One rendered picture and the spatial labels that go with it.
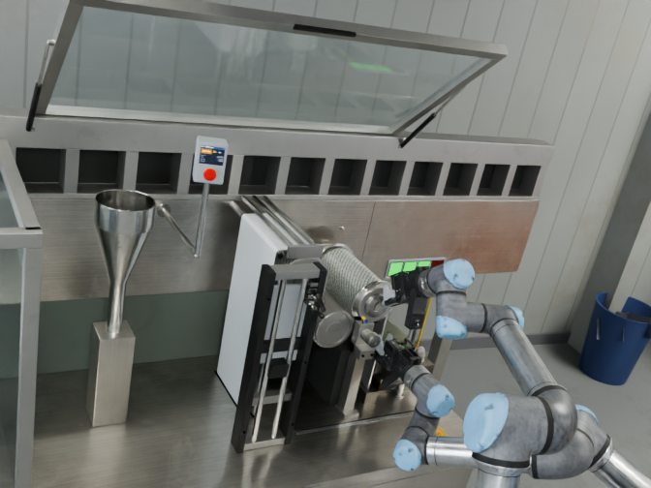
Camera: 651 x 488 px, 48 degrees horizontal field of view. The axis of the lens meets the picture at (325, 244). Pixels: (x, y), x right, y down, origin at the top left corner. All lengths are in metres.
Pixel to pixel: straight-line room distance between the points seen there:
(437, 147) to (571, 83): 1.99
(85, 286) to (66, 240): 0.15
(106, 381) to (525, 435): 1.06
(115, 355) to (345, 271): 0.70
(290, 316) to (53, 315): 0.69
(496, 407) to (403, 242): 1.14
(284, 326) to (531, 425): 0.69
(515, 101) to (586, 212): 1.00
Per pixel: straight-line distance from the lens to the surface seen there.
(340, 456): 2.11
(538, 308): 4.96
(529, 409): 1.54
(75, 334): 2.23
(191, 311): 2.30
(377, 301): 2.13
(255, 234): 2.01
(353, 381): 2.21
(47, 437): 2.06
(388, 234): 2.50
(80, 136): 1.99
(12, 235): 1.44
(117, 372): 2.00
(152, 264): 2.18
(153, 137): 2.03
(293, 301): 1.87
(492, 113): 4.11
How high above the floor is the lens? 2.20
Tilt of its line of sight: 22 degrees down
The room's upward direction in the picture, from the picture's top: 12 degrees clockwise
